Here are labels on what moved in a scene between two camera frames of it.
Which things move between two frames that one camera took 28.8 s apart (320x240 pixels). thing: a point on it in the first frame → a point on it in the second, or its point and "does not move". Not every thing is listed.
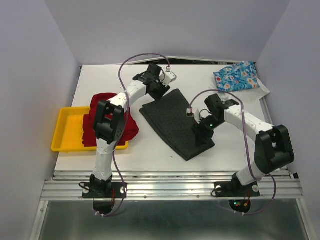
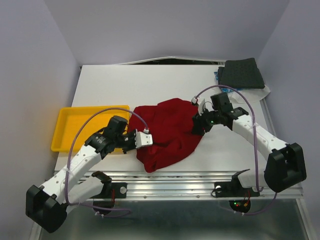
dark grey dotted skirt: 167,117 → 243,73
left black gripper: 164,90 → 132,134
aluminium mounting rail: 170,185 does not move
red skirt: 131,128 → 169,124
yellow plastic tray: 69,131 does not move
